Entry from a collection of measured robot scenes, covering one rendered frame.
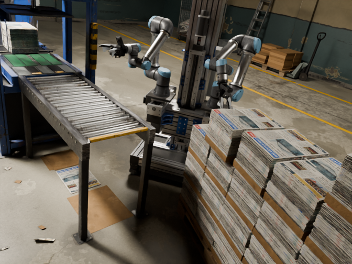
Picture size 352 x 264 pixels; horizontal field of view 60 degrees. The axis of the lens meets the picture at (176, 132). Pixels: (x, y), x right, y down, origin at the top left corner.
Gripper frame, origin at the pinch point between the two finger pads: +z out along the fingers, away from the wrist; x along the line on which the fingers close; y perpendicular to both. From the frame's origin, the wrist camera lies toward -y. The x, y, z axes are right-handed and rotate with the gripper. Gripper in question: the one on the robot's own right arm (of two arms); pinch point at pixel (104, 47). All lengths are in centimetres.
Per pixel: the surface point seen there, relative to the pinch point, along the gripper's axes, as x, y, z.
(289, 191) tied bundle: -160, 4, 20
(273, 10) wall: 192, 12, -744
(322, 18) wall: 48, -12, -716
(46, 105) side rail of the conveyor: 10, 45, 38
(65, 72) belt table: 73, 55, -18
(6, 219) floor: -9, 123, 78
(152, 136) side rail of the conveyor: -62, 42, -1
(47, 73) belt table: 75, 55, -1
